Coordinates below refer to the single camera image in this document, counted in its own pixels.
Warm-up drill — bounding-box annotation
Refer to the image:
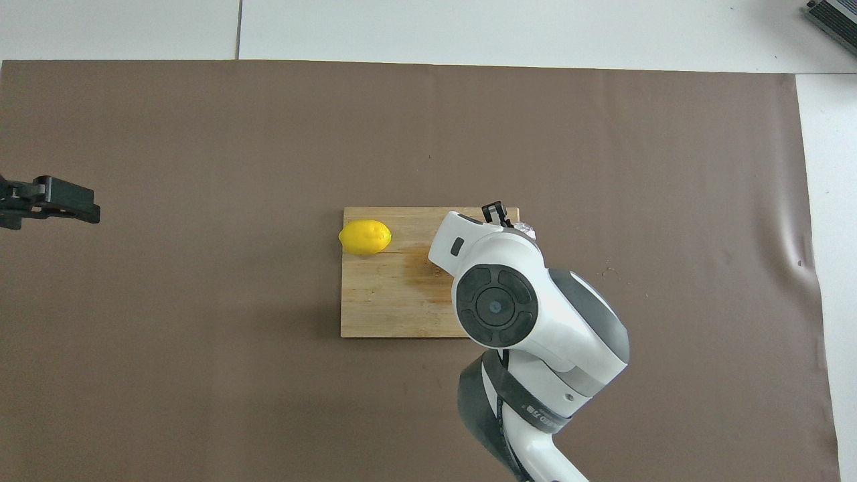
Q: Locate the grey ribbed metal device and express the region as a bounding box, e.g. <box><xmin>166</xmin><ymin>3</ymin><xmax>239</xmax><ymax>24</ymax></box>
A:
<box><xmin>803</xmin><ymin>0</ymin><xmax>857</xmax><ymax>39</ymax></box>

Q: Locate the yellow lemon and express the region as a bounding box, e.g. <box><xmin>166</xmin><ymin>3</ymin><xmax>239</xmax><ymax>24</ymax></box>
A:
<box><xmin>338</xmin><ymin>219</ymin><xmax>393</xmax><ymax>256</ymax></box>

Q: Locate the brown paper table mat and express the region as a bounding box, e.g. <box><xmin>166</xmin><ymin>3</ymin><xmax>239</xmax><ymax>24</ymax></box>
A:
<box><xmin>0</xmin><ymin>59</ymin><xmax>841</xmax><ymax>482</ymax></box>

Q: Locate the wooden cutting board, metal handle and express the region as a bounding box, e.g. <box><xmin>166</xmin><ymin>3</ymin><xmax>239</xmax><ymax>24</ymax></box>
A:
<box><xmin>340</xmin><ymin>206</ymin><xmax>520</xmax><ymax>339</ymax></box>

